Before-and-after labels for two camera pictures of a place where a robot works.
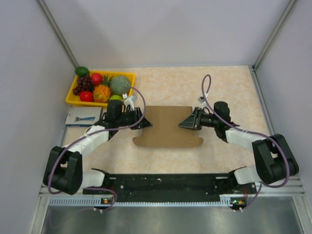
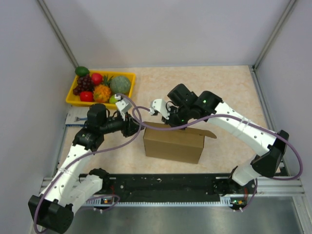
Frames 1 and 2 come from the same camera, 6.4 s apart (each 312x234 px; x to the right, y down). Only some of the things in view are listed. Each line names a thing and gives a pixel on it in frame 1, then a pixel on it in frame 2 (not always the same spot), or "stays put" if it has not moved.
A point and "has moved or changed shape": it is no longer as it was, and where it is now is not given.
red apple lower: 87,96 stays put
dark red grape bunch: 84,83 stays put
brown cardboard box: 165,130 has moved or changed shape
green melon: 118,85 stays put
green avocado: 82,71 stays put
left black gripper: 136,115 → 130,126
